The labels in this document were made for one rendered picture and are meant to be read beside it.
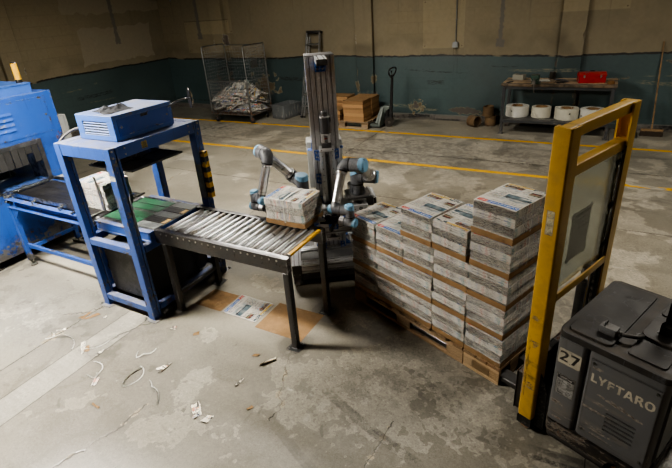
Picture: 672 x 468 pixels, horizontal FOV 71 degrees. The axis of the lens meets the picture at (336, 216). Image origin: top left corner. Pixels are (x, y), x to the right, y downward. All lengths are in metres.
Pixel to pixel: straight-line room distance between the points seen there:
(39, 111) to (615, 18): 8.63
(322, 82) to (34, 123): 3.42
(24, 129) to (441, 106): 7.42
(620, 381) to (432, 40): 8.29
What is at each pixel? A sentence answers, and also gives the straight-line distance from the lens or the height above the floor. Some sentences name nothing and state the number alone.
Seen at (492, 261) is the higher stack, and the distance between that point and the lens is 3.04.
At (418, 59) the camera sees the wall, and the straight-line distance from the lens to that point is 10.30.
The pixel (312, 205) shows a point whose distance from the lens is 3.75.
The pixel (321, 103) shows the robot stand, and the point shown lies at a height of 1.63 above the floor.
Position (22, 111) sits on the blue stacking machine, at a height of 1.58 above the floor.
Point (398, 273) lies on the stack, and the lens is 3.67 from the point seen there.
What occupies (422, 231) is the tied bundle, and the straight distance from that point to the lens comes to 3.32.
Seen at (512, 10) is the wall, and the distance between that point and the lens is 9.79.
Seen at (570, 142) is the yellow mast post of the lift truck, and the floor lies 1.79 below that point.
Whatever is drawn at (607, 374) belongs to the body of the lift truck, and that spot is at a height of 0.65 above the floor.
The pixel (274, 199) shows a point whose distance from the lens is 3.77.
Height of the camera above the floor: 2.43
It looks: 25 degrees down
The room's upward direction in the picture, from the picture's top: 4 degrees counter-clockwise
